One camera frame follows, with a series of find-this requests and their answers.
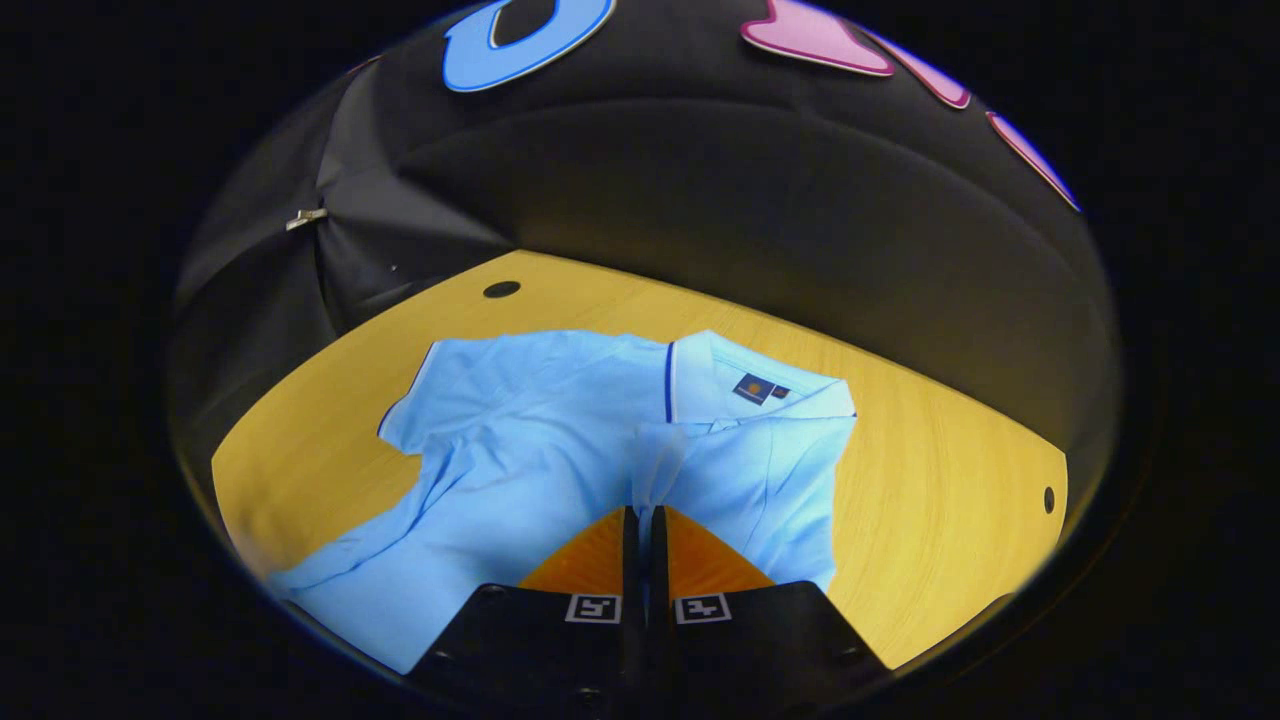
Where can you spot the black backdrop cloth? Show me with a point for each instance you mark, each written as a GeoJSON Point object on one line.
{"type": "Point", "coordinates": [750, 200]}

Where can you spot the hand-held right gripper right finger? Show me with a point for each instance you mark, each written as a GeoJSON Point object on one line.
{"type": "Point", "coordinates": [658, 580]}

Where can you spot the light blue T-shirt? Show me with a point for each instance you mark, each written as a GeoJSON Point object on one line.
{"type": "Point", "coordinates": [520, 450]}

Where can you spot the small white clip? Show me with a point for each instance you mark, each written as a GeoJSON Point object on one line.
{"type": "Point", "coordinates": [305, 217]}

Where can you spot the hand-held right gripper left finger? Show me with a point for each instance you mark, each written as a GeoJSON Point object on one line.
{"type": "Point", "coordinates": [630, 580]}

